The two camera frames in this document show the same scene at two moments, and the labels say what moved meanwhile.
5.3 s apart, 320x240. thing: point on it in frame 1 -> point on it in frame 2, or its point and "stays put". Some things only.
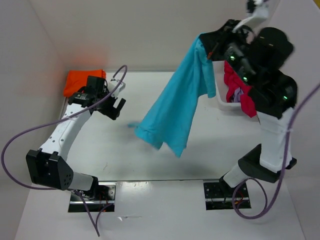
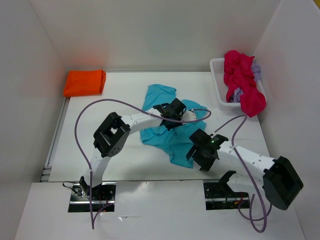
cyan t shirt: [164, 120] -> [176, 140]
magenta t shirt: [233, 80] stays put
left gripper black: [112, 112] -> [169, 127]
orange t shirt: [77, 79] stays put
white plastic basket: [221, 86] stays put
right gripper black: [212, 39] -> [205, 164]
